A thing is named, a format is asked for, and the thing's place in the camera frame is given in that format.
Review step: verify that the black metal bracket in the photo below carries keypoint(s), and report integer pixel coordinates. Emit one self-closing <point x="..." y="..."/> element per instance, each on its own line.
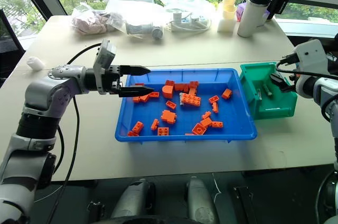
<point x="244" y="203"/>

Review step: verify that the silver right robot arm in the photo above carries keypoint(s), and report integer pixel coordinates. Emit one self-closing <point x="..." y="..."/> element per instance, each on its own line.
<point x="323" y="86"/>

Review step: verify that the black chair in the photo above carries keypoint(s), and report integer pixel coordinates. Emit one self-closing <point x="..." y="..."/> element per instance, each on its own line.
<point x="9" y="49"/>

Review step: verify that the clear bag with pink contents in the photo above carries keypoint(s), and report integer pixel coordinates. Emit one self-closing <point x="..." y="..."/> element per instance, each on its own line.
<point x="89" y="22"/>

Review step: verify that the green plastic bin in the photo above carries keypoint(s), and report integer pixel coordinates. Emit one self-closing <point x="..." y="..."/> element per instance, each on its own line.
<point x="272" y="107"/>

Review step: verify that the white power strip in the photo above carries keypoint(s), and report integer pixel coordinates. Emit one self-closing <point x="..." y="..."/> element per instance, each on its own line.
<point x="192" y="22"/>

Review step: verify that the grey cylinder in bag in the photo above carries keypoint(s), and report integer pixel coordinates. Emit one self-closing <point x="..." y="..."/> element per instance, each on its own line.
<point x="148" y="31"/>

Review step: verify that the clear bag with white parts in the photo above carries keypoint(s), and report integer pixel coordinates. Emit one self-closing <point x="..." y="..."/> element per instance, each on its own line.
<point x="190" y="2"/>

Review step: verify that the rounded orange toy brick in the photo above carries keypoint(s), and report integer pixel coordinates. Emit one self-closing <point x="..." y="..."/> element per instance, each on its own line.
<point x="167" y="92"/>

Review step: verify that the grey robot leg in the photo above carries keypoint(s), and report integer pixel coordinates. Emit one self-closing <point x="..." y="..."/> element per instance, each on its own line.
<point x="200" y="200"/>
<point x="134" y="197"/>

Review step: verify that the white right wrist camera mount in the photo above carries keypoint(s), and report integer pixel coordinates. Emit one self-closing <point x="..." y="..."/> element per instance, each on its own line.
<point x="311" y="55"/>

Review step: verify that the grey battery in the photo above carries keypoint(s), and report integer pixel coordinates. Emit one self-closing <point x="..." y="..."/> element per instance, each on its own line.
<point x="181" y="100"/>
<point x="259" y="94"/>

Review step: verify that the orange toy brick with hole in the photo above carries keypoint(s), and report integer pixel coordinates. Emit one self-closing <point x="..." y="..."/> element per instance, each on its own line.
<point x="199" y="129"/>

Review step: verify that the small white object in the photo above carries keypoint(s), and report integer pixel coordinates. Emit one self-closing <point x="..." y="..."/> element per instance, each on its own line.
<point x="35" y="63"/>

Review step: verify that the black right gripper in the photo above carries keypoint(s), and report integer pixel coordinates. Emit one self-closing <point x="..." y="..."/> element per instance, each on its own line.
<point x="291" y="78"/>

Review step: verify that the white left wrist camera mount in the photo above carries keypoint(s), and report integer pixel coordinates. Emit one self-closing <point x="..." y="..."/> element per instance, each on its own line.
<point x="105" y="55"/>

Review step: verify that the dark battery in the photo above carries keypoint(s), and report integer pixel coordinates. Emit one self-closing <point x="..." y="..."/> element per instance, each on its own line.
<point x="267" y="90"/>

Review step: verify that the white tumbler with black lid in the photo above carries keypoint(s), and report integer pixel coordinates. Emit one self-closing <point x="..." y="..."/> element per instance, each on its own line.
<point x="251" y="15"/>

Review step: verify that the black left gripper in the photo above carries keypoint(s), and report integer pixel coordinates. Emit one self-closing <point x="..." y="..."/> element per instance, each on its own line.
<point x="114" y="72"/>

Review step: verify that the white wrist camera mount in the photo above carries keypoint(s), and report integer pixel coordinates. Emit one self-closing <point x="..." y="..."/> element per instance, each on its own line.
<point x="311" y="55"/>
<point x="105" y="55"/>

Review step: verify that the large orange toy brick plate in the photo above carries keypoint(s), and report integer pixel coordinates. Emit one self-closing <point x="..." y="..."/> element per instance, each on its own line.
<point x="191" y="100"/>

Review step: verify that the small orange toy brick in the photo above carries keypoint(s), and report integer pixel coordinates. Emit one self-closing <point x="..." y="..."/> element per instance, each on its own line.
<point x="132" y="133"/>
<point x="193" y="84"/>
<point x="206" y="115"/>
<point x="154" y="94"/>
<point x="170" y="104"/>
<point x="136" y="99"/>
<point x="226" y="94"/>
<point x="215" y="107"/>
<point x="163" y="131"/>
<point x="214" y="99"/>
<point x="137" y="126"/>
<point x="217" y="124"/>
<point x="155" y="125"/>
<point x="192" y="91"/>
<point x="169" y="83"/>
<point x="145" y="98"/>

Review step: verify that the small black block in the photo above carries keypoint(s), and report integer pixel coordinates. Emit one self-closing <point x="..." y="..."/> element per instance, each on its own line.
<point x="94" y="209"/>

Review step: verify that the blue plastic bin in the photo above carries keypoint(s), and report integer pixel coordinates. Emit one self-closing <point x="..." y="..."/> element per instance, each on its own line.
<point x="237" y="118"/>

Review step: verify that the purple object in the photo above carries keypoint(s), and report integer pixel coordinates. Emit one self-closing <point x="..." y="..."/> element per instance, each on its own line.
<point x="240" y="11"/>

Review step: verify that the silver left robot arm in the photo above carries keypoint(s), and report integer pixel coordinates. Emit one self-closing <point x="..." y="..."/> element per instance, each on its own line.
<point x="39" y="94"/>

